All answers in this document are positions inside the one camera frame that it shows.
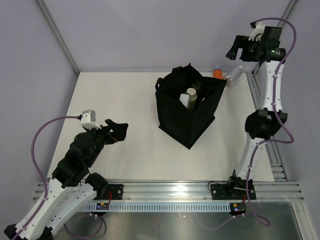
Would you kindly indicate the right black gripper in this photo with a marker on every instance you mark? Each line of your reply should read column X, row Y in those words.
column 241, row 42

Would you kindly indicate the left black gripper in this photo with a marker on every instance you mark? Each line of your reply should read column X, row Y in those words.
column 119, row 132

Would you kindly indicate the orange bottle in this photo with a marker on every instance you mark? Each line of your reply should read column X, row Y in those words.
column 218, row 74

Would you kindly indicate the white bottle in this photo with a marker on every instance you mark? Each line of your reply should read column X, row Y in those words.
column 185, row 99

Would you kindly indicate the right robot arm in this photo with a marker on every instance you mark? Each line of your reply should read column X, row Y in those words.
column 267, row 120

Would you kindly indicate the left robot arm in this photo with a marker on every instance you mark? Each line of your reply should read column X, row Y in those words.
column 71, row 184

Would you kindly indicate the black canvas bag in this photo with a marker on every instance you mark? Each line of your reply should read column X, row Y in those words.
column 177, row 121

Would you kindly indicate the clear silver bottle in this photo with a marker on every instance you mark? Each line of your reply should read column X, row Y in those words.
column 233, row 75

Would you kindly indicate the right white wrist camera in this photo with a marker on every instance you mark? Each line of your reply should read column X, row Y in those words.
column 257, row 33

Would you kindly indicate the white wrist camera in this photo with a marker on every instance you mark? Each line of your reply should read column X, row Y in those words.
column 88, row 120
column 257, row 33

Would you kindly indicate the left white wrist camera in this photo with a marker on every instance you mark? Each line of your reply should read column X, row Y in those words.
column 88, row 120

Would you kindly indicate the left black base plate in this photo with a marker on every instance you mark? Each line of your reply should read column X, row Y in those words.
column 112, row 192

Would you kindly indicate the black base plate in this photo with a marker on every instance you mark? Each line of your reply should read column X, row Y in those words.
column 221, row 192
column 112, row 192

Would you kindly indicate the white slotted cable duct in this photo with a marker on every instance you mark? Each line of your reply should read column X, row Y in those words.
column 152, row 207

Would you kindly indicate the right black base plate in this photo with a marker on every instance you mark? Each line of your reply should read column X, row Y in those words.
column 221, row 192

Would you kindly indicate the left aluminium frame post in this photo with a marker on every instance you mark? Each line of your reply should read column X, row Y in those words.
column 48, row 18

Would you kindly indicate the aluminium rail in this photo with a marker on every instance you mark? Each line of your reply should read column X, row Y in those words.
column 198, row 191

